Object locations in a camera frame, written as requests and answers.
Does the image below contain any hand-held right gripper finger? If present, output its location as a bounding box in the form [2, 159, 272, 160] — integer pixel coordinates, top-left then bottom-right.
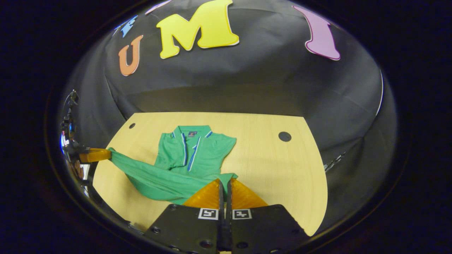
[225, 178, 311, 254]
[143, 178, 225, 254]

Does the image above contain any green T-shirt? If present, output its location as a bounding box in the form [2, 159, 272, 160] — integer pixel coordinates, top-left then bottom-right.
[108, 125, 239, 205]

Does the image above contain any black backdrop cloth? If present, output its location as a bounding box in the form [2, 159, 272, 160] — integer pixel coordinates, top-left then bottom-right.
[60, 0, 398, 233]

